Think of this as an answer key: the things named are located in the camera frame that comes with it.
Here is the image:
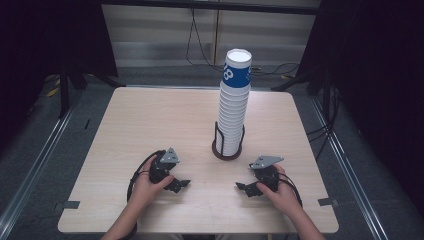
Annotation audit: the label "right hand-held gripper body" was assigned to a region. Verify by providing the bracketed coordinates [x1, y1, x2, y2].
[249, 155, 285, 193]

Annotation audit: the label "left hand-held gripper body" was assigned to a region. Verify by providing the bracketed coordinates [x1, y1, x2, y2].
[148, 147, 181, 185]

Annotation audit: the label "stack of paper cups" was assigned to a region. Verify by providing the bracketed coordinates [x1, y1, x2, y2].
[214, 48, 253, 158]

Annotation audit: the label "person's left hand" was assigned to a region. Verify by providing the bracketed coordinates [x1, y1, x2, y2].
[130, 163, 175, 210]

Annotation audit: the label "person's right hand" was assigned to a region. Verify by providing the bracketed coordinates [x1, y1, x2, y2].
[255, 164, 304, 218]

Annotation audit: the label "black metal stand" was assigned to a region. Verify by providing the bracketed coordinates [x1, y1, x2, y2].
[270, 68, 334, 98]
[58, 64, 126, 120]

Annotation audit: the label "black curtain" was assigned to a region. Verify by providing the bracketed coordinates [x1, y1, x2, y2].
[0, 0, 118, 154]
[295, 0, 424, 214]

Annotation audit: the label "black metal beam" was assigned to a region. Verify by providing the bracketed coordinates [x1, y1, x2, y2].
[100, 0, 323, 15]

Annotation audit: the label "black stand cables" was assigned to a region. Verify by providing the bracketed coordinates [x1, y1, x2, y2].
[306, 86, 342, 161]

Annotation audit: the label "metal floor rail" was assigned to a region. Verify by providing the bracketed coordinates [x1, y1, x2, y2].
[0, 88, 85, 234]
[309, 96, 392, 240]

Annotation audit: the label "black floor cable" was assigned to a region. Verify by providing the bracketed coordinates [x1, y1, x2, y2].
[249, 61, 301, 79]

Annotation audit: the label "hanging black wall cable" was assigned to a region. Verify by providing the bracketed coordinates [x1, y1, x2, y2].
[185, 8, 225, 73]

